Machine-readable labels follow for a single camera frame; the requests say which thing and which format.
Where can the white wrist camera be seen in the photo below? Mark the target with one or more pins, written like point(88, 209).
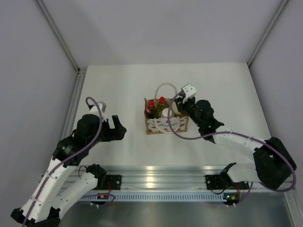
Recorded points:
point(189, 92)
point(99, 110)

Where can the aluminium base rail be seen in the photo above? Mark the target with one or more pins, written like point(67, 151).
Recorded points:
point(163, 178)

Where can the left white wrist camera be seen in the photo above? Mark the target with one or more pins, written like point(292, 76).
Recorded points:
point(99, 110)

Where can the right aluminium frame post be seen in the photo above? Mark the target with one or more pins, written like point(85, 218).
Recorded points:
point(268, 30)

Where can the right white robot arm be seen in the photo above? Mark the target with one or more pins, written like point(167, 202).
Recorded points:
point(271, 166)

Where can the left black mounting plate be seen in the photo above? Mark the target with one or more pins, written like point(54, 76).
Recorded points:
point(113, 182)

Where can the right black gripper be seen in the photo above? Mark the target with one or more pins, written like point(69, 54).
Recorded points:
point(181, 105)

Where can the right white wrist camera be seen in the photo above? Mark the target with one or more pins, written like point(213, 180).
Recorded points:
point(189, 92)

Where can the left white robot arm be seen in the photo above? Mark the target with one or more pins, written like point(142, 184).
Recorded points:
point(46, 207)

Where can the yellow red-capped bottle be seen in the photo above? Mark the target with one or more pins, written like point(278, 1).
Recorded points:
point(161, 105)

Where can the white slotted cable duct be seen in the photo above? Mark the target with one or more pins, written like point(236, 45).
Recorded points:
point(161, 196)

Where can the black mounting plate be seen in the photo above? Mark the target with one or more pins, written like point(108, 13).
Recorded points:
point(113, 182)
point(213, 182)

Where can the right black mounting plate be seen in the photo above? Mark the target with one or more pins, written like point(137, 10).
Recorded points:
point(213, 182)

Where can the cream pump lotion bottle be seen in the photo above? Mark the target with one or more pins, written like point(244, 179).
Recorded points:
point(175, 108)

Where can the left aluminium frame post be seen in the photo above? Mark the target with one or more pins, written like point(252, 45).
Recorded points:
point(80, 72)

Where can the burlap watermelon canvas bag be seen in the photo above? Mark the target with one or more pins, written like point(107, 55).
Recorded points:
point(178, 123)

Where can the aluminium frame post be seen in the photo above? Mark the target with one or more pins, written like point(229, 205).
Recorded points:
point(80, 72)
point(268, 30)

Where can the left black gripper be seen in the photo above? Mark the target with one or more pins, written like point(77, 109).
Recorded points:
point(117, 133)

